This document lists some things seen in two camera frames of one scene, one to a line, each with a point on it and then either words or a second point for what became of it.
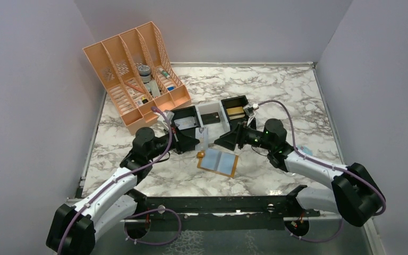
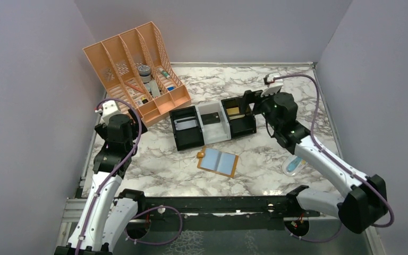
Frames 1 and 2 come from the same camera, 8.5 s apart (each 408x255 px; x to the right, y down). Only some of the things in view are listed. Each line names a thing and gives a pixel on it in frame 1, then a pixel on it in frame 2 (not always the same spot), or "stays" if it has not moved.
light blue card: x=215 y=160 stays
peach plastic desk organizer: x=142 y=74 stays
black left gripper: x=177 y=139 -> x=132 y=117
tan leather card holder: x=218 y=162 stays
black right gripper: x=239 y=135 -> x=247 y=97
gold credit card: x=235 y=110 stays
